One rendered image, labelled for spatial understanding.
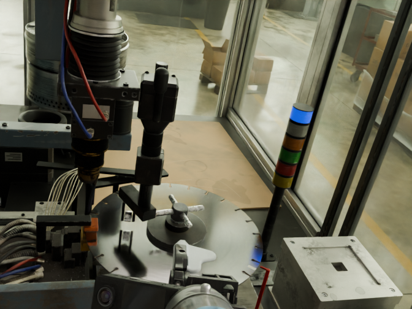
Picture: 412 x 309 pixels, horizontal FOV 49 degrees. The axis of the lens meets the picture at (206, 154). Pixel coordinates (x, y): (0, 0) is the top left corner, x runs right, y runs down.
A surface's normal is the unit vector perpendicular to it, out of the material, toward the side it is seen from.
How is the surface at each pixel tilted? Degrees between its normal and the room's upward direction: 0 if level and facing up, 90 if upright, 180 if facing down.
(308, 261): 0
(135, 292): 60
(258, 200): 0
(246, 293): 0
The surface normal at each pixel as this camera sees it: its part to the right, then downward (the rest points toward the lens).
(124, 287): -0.35, -0.16
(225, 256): 0.17, -0.88
